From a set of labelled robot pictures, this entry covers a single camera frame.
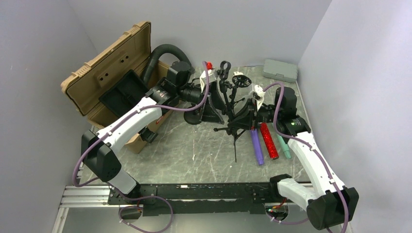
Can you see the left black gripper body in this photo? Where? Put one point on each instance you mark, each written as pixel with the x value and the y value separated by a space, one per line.
pixel 193 94

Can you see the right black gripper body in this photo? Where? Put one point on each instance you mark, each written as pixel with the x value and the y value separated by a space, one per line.
pixel 266 114

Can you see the black tripod stand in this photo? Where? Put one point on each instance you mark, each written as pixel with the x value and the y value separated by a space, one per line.
pixel 226 89

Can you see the purple microphone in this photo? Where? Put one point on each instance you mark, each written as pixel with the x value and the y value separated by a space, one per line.
pixel 257 147

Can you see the red glitter microphone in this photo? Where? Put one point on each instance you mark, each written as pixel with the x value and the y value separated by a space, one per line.
pixel 269 143

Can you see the black tripod stand shock mount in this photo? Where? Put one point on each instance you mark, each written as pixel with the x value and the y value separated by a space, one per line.
pixel 240 81

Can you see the mint green microphone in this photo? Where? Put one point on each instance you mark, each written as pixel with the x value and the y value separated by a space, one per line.
pixel 284 146

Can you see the black round base mic stand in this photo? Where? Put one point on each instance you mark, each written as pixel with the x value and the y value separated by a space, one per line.
pixel 192 117

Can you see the white pvc elbow fitting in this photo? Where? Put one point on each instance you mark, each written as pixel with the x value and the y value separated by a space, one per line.
pixel 236 73

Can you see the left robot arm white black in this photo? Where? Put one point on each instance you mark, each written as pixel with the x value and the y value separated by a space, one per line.
pixel 113 137

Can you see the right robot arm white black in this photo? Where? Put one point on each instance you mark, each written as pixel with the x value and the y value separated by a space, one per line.
pixel 329 203

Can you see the grey plastic case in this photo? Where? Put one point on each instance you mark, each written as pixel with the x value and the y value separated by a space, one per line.
pixel 280 71

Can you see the black tray in case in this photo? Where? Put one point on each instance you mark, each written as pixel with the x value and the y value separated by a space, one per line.
pixel 125 94

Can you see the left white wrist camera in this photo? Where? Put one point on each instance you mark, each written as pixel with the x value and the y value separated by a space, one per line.
pixel 207 76

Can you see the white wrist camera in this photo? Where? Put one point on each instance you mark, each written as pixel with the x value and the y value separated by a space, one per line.
pixel 207 76
pixel 258 94

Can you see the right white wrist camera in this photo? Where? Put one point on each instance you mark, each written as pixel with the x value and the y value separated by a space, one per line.
pixel 258 94

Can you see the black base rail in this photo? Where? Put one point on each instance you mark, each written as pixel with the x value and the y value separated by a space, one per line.
pixel 205 198

